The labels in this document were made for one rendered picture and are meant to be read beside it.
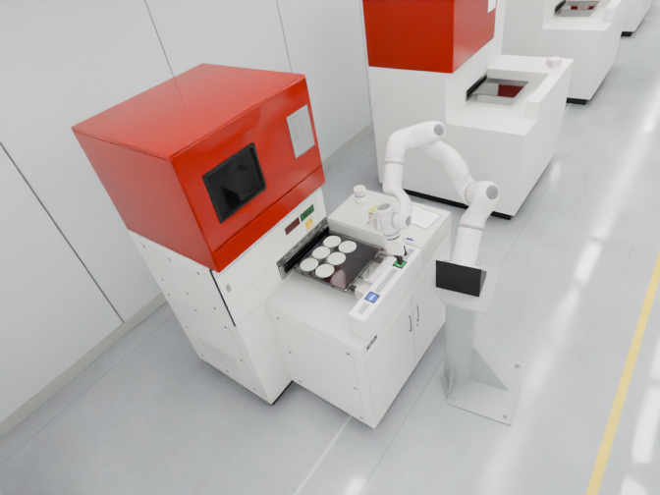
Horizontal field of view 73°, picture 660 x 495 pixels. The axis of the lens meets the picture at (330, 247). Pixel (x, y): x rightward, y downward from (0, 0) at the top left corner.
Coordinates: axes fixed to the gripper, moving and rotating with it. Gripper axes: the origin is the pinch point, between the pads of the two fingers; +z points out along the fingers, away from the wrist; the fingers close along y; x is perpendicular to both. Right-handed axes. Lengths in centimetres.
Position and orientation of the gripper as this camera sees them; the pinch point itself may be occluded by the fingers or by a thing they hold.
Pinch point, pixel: (400, 259)
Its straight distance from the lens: 227.3
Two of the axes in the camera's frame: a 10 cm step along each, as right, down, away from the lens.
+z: 3.2, 8.0, 5.1
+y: 7.5, 1.3, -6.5
